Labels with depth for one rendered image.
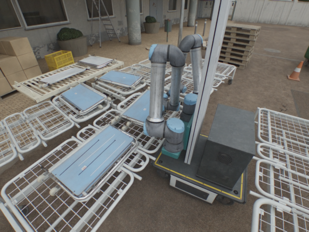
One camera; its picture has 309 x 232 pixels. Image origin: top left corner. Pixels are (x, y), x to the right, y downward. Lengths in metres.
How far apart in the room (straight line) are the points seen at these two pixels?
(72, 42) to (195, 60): 5.43
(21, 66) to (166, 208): 4.26
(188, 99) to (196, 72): 0.29
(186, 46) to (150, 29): 9.34
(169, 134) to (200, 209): 0.91
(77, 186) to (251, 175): 1.91
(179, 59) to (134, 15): 6.61
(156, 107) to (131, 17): 6.68
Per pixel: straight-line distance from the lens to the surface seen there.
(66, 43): 6.62
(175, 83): 1.27
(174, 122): 1.26
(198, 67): 1.67
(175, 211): 1.79
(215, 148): 1.27
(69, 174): 1.46
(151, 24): 10.75
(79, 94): 2.51
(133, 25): 7.69
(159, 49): 1.13
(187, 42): 1.57
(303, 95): 4.89
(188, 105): 1.61
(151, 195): 1.84
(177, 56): 1.13
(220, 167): 1.42
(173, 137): 1.28
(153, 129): 1.26
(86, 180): 1.39
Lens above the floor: 1.67
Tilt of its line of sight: 38 degrees down
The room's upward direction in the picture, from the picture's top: straight up
